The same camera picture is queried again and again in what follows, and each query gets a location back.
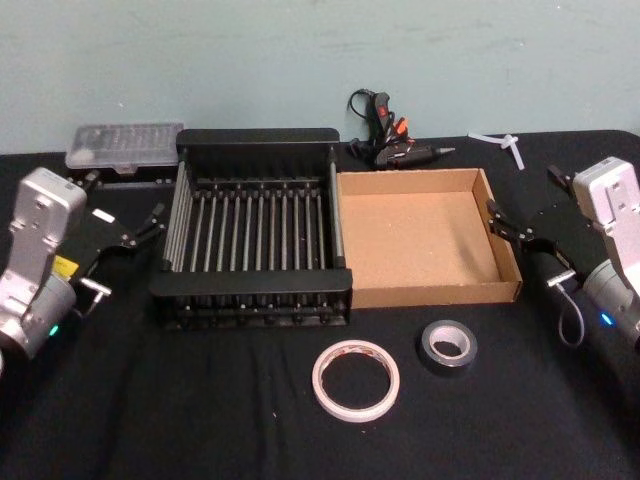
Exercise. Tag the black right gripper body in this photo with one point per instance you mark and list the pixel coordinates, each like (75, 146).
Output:
(570, 235)

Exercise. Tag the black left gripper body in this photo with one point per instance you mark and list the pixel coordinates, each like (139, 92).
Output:
(95, 232)

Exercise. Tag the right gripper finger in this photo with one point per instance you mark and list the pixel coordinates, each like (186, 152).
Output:
(561, 177)
(510, 227)

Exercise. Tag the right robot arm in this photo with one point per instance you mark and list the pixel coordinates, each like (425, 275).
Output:
(615, 200)

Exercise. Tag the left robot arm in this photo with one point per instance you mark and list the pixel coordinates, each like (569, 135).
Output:
(35, 235)

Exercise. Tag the clear plastic case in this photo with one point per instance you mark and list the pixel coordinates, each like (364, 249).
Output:
(125, 145)

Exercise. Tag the white three-armed plastic piece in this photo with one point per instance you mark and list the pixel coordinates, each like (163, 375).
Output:
(510, 145)

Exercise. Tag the shallow brown cardboard tray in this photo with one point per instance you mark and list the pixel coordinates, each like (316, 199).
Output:
(415, 235)

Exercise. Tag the black rack with steel bars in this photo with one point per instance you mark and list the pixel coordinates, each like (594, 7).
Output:
(250, 282)

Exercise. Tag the roll of silver tape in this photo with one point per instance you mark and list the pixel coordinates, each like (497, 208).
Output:
(432, 362)

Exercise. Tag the black table cloth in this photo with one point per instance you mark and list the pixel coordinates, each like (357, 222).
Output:
(210, 430)

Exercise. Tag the roll of white tape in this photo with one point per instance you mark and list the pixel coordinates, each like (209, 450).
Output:
(320, 395)

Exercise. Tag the pale wall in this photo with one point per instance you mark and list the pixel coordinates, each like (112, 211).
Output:
(250, 60)

